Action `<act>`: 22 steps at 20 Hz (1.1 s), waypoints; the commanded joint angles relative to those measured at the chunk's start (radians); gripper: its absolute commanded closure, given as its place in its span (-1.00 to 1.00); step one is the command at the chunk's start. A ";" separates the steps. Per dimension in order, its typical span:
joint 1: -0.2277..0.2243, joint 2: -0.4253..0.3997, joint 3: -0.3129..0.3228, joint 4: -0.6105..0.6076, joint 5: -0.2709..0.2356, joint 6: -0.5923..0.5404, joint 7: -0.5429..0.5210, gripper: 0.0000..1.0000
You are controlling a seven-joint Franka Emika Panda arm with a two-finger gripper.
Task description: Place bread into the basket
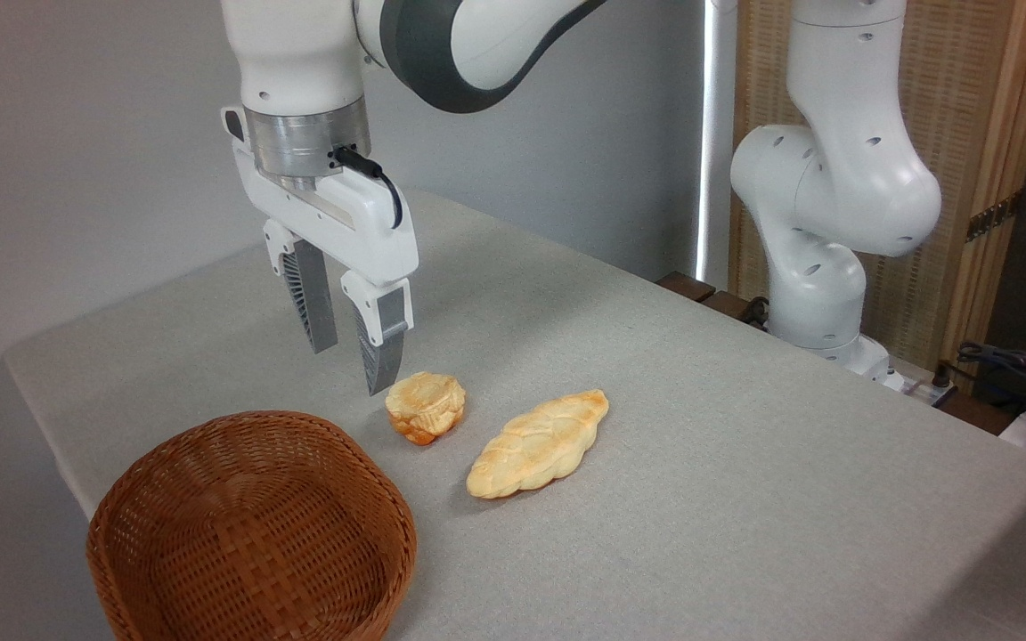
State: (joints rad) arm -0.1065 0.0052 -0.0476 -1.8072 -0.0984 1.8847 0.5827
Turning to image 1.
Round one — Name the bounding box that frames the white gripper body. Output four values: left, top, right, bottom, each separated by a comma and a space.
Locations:
221, 106, 421, 288

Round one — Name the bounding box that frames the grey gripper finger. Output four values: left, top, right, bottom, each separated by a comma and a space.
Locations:
340, 270, 414, 397
263, 219, 339, 355

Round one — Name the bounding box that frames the small round bread roll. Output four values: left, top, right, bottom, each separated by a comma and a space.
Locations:
385, 371, 467, 446

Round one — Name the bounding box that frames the long braided bread loaf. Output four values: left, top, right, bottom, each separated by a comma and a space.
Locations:
466, 389, 610, 499

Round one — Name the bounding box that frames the brown wicker basket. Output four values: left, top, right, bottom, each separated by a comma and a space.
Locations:
85, 410, 419, 641

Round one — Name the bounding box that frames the dark wooden block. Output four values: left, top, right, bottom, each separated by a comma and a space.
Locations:
700, 290, 770, 332
655, 272, 717, 304

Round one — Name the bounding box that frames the grey tablecloth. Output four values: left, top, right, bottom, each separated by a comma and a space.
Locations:
1, 189, 1026, 641

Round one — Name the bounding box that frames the white vertical pole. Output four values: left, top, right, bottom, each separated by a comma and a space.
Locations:
695, 0, 739, 291

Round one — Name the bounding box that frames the white power strip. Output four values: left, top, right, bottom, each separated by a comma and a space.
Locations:
885, 367, 959, 409

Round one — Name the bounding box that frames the wooden woven folding screen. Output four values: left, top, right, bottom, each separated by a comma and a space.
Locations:
730, 0, 1026, 394

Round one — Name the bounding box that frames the metal screen hinge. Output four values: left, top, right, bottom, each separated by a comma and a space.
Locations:
965, 191, 1022, 243

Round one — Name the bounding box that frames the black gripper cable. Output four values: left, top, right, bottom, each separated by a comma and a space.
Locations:
332, 145, 405, 231

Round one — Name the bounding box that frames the black cable bundle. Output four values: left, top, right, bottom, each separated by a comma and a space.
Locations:
936, 342, 1026, 412

